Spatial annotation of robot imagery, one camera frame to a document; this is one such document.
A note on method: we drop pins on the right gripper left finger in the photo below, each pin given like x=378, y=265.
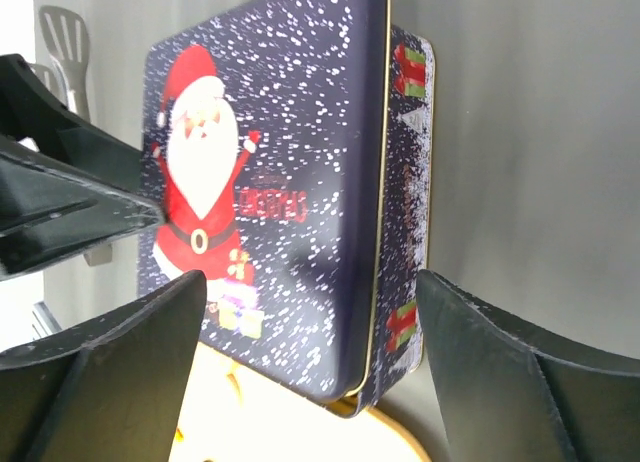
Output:
x=107, y=389

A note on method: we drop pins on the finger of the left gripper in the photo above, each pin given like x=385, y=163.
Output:
x=66, y=185

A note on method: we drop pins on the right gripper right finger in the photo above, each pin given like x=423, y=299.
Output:
x=509, y=390

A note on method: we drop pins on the steel serving tongs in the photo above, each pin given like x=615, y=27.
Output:
x=67, y=41

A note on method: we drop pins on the square cookie tin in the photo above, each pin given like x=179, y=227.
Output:
x=395, y=342

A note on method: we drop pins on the gold tin lid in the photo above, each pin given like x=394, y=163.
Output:
x=263, y=132

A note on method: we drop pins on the yellow cookie tray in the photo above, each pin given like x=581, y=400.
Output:
x=231, y=413

